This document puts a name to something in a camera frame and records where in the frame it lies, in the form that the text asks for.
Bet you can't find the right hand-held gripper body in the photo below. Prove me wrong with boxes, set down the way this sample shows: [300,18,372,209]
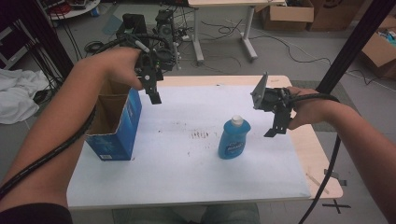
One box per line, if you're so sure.
[250,72,294,126]

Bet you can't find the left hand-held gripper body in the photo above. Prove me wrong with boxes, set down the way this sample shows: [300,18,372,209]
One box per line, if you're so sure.
[116,31,176,91]

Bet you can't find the blue bottle with white cap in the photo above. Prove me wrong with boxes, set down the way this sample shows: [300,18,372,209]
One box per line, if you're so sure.
[217,114,252,161]

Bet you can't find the person's right hand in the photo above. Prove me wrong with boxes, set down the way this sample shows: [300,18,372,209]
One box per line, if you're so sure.
[285,86,334,132]

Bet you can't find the person's left hand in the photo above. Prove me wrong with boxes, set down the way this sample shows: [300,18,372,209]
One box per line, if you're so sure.
[102,46,148,91]

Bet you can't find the black box device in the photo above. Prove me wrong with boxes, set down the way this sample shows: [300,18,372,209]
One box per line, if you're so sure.
[121,13,148,35]

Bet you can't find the grey electronic equipment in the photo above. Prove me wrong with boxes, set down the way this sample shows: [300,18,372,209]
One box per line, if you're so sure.
[154,8,183,71]

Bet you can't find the thin wooden stick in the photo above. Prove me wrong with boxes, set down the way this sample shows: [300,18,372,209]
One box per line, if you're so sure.
[305,172,330,194]

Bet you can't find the white table mat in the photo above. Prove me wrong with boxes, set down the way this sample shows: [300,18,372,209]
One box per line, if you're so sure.
[66,85,312,209]

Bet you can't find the open cardboard box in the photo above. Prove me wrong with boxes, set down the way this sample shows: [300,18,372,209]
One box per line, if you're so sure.
[261,0,316,33]

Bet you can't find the round white table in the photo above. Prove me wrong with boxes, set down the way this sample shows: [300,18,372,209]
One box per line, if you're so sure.
[39,0,102,21]

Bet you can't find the white-legged desk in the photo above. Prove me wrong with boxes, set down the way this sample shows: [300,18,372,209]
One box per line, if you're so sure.
[187,0,287,63]

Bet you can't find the large cardboard box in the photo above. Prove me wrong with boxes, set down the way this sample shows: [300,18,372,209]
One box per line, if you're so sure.
[307,0,366,33]

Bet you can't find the cardboard box with blue contents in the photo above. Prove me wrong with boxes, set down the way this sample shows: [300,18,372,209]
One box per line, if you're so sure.
[360,15,396,79]

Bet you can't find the white crumpled cloth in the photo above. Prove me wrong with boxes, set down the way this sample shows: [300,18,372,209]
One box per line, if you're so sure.
[0,68,50,125]

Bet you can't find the person's dark shirt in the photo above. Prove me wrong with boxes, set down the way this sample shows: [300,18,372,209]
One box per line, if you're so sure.
[0,203,75,224]

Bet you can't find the long black floor cable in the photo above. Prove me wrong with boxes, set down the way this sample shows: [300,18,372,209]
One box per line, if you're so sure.
[248,33,332,65]

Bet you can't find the coiled black cable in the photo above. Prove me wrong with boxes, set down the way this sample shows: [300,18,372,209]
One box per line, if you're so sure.
[83,40,105,54]

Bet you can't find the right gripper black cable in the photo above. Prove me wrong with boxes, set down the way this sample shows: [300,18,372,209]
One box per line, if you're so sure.
[288,92,343,224]

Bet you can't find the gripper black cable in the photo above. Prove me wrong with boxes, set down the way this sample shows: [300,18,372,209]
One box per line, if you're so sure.
[0,32,172,201]
[288,92,343,224]

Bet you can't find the tangled black floor cables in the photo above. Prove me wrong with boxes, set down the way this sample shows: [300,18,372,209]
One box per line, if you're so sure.
[200,18,246,36]

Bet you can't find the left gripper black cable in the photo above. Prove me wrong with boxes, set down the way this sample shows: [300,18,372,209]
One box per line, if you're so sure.
[0,32,172,201]

